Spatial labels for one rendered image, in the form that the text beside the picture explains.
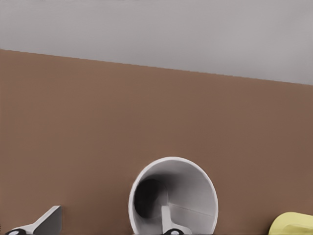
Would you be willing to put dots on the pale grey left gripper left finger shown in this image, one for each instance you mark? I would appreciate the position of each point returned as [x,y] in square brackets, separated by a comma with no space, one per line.
[48,221]

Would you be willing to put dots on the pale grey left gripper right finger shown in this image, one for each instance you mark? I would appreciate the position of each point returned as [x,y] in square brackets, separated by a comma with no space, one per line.
[167,220]

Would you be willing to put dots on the white IKEA cup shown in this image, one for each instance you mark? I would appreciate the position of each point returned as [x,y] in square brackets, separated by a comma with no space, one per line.
[190,186]

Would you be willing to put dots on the yellow tray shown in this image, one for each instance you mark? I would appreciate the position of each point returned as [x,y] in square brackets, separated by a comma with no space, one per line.
[292,224]

